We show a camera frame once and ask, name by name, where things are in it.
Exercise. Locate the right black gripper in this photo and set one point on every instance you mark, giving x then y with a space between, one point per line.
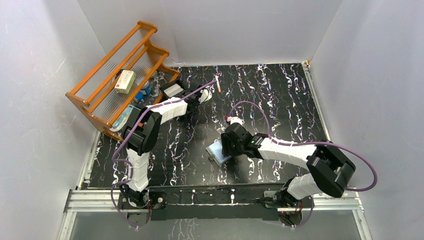
227 150

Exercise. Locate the black card tray box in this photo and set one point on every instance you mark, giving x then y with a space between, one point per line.
177 81

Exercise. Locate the silver metal card holder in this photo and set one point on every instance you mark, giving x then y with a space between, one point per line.
215 153

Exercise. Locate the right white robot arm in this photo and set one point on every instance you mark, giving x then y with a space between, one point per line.
330 170

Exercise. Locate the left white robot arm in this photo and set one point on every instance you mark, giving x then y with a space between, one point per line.
144 139

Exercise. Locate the white card stack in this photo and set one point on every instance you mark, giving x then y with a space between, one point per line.
173 90

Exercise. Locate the pink white pen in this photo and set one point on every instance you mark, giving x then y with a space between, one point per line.
216 77

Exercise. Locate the blue small bottle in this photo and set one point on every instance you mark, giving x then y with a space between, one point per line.
145 90

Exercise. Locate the orange wooden shelf rack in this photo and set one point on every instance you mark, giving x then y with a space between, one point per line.
107 90

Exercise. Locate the cream medicine box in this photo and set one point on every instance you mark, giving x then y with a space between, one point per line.
125 81

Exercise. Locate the light blue blister pack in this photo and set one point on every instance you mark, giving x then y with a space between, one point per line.
122 119

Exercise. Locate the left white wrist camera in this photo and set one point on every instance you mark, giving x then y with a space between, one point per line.
206 95

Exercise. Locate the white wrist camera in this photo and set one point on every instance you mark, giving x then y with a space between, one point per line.
206 95
234 120

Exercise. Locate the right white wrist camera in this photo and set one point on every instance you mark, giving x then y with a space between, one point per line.
234 120

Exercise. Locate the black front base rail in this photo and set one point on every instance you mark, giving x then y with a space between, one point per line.
230 201

